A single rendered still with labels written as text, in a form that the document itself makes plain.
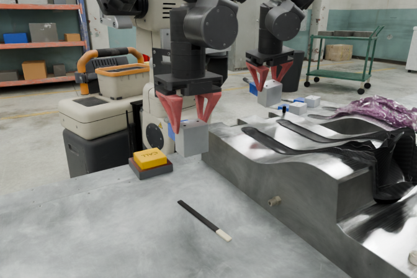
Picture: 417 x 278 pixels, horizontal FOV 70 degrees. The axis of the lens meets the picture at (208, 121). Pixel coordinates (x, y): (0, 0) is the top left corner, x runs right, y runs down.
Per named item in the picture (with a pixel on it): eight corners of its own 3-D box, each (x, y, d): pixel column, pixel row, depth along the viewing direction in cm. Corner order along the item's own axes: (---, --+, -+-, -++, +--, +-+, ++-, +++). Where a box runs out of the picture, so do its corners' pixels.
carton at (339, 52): (322, 59, 823) (324, 44, 810) (338, 58, 851) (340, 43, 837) (336, 61, 786) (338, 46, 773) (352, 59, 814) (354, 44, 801)
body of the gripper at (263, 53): (295, 57, 72) (298, 26, 68) (261, 66, 67) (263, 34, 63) (276, 50, 76) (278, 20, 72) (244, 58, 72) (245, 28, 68)
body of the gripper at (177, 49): (223, 87, 51) (225, 42, 48) (169, 94, 46) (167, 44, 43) (204, 79, 56) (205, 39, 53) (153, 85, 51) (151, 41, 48)
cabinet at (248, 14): (224, 69, 678) (225, -26, 613) (259, 65, 722) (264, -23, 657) (235, 72, 639) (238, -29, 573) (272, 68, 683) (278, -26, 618)
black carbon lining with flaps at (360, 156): (235, 137, 70) (236, 98, 67) (285, 125, 78) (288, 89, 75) (380, 218, 42) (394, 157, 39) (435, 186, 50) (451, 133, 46)
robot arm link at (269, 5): (282, -4, 67) (257, -2, 67) (292, 2, 62) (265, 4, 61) (279, 27, 71) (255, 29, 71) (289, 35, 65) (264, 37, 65)
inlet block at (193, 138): (156, 133, 62) (154, 109, 60) (177, 129, 64) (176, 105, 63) (183, 158, 51) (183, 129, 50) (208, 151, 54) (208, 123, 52)
